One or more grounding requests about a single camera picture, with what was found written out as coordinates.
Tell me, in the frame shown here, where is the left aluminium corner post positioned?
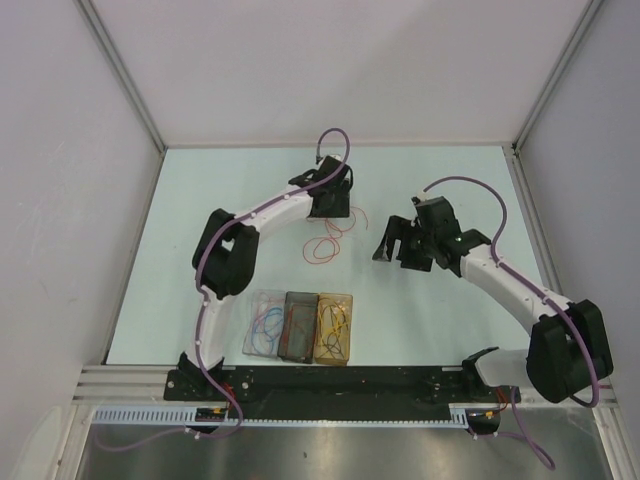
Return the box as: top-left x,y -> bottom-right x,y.
74,0 -> 167,154

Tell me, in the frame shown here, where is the dark grey plastic bin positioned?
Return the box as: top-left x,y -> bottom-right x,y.
278,291 -> 318,364

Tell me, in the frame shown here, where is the clear plastic bin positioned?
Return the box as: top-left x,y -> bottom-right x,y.
242,290 -> 286,358

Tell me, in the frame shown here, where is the aluminium corner post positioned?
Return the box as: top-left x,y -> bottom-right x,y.
509,0 -> 609,151
74,0 -> 167,154

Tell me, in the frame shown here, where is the blue thin cable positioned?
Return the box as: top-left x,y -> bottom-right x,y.
248,307 -> 284,354

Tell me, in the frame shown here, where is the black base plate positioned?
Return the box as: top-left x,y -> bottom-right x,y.
164,363 -> 521,421

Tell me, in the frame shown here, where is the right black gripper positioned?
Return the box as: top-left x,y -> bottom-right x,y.
372,215 -> 437,272

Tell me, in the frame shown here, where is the amber plastic bin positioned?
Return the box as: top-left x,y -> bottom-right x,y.
313,293 -> 353,366

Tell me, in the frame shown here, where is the pink thin cable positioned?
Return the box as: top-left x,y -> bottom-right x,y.
248,294 -> 286,346

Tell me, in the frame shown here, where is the orange thin cable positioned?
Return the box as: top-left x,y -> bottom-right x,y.
301,205 -> 371,264

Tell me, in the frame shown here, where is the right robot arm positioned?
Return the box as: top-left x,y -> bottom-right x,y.
372,197 -> 614,403

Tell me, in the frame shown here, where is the right aluminium corner post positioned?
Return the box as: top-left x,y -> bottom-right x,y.
509,0 -> 609,151

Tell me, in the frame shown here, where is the aluminium frame rail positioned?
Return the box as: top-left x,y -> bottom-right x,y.
72,365 -> 619,408

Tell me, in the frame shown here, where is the yellow thin cable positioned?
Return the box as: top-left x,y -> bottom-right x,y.
317,297 -> 351,351

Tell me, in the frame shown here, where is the brown thin cable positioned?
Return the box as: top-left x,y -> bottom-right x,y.
317,304 -> 349,359

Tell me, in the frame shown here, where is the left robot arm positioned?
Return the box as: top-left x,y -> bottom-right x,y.
177,156 -> 353,400

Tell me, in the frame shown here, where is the white slotted cable duct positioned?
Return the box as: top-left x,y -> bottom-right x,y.
92,403 -> 474,429

